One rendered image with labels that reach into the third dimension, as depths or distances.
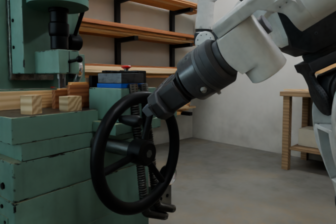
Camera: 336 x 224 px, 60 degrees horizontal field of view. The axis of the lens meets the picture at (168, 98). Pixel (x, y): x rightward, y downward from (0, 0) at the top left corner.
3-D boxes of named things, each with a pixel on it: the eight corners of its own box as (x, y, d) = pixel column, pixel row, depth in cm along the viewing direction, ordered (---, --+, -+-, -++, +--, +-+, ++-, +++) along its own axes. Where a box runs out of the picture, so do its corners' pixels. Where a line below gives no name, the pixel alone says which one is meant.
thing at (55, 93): (55, 109, 82) (55, 90, 81) (52, 108, 83) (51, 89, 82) (116, 103, 99) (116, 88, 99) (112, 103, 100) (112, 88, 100)
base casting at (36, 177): (12, 205, 63) (10, 163, 63) (-65, 159, 99) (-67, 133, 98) (149, 160, 98) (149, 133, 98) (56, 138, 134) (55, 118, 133)
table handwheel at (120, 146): (196, 145, 84) (144, 241, 68) (145, 136, 96) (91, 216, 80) (153, 66, 68) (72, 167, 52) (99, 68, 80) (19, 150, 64)
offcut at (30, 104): (42, 113, 71) (41, 94, 71) (32, 115, 68) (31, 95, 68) (30, 112, 72) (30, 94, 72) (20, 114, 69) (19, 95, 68)
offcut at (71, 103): (82, 110, 78) (81, 95, 78) (68, 111, 74) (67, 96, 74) (73, 109, 80) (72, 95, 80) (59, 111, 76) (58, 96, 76)
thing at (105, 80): (121, 88, 76) (121, 66, 75) (94, 87, 82) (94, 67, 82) (154, 87, 86) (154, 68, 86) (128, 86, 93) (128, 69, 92)
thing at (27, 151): (21, 162, 65) (21, 144, 64) (-16, 148, 78) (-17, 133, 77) (144, 134, 96) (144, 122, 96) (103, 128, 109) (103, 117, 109)
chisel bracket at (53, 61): (59, 78, 83) (58, 48, 83) (34, 78, 92) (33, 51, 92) (81, 78, 89) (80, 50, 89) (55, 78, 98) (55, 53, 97)
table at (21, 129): (32, 153, 57) (31, 122, 56) (-26, 134, 76) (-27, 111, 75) (198, 119, 104) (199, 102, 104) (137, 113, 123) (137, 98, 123)
